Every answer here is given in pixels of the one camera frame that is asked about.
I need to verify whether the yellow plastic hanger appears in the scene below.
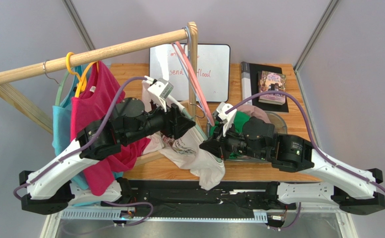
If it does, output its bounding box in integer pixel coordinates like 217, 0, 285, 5
65, 52, 99, 98

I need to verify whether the sage green hanger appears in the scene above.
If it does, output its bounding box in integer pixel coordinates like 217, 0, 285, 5
43, 59, 69, 106

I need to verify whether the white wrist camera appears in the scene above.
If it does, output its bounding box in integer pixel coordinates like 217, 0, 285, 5
212, 102, 237, 137
142, 76, 173, 112

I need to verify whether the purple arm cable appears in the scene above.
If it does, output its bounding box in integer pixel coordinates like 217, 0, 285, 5
12, 76, 148, 201
225, 90, 385, 207

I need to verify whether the illustrated paperback book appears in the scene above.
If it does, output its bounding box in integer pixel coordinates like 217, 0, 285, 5
258, 71, 286, 105

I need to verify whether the clear blue plastic tub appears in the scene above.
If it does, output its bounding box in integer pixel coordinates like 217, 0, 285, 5
214, 113, 287, 162

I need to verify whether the magenta t shirt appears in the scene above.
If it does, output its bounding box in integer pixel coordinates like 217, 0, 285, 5
71, 61, 151, 196

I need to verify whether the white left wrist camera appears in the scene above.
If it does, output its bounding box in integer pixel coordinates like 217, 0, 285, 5
142, 76, 173, 112

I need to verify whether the pink hanger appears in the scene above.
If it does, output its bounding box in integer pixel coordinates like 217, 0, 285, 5
172, 42, 215, 126

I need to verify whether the pale green hanger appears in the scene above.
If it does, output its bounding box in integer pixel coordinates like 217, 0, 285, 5
169, 95, 224, 164

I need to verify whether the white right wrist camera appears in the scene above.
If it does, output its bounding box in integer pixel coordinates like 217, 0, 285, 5
212, 102, 237, 137

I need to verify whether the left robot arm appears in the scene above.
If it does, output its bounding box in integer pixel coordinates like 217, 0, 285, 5
19, 98, 196, 215

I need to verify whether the dusty pink t shirt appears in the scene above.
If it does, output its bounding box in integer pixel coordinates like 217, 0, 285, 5
242, 105, 271, 123

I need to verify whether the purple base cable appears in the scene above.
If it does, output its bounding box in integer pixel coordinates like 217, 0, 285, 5
60, 201, 155, 236

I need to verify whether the black binder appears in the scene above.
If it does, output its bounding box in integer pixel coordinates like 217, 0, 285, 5
240, 61, 289, 113

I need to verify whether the light blue wire hanger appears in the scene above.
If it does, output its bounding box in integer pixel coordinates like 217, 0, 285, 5
171, 26, 203, 111

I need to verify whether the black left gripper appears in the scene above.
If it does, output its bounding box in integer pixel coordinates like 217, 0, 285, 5
122, 96, 196, 146

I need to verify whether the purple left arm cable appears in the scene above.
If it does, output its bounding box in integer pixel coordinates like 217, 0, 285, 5
12, 76, 148, 201

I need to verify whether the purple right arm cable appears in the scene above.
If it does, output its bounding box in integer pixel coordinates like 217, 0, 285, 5
225, 90, 385, 207

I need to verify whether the white t shirt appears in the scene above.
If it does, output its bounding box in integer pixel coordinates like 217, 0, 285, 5
141, 79, 226, 191

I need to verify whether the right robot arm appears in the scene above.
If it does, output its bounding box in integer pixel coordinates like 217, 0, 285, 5
200, 117, 385, 215

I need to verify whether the white board with red writing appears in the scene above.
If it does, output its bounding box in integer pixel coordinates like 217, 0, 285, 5
149, 44, 230, 102

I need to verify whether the wooden clothes rack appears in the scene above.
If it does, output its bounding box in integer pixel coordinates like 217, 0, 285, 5
0, 22, 198, 133

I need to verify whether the light blue t shirt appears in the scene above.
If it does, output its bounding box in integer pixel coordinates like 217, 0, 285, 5
52, 64, 124, 208

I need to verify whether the green t shirt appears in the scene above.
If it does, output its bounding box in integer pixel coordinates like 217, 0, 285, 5
209, 110, 253, 160

